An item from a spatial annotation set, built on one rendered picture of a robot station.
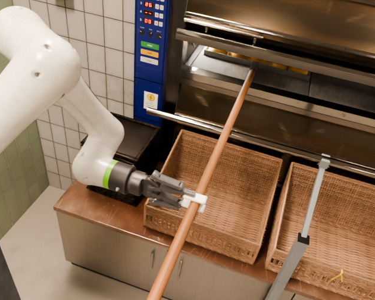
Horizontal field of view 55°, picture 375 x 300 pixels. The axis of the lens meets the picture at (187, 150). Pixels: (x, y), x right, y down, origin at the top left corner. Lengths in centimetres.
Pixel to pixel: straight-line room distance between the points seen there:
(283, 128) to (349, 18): 57
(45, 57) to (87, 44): 120
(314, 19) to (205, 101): 62
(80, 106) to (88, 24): 90
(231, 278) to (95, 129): 101
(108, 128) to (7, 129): 42
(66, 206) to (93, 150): 80
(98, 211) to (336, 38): 132
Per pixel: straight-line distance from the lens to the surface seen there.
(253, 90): 172
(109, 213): 184
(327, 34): 158
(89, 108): 106
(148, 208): 167
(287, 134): 181
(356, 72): 150
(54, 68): 74
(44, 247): 248
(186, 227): 100
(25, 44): 78
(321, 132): 182
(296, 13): 157
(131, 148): 170
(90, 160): 112
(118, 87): 196
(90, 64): 198
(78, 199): 192
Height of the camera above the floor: 200
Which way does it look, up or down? 40 degrees down
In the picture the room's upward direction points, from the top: 8 degrees clockwise
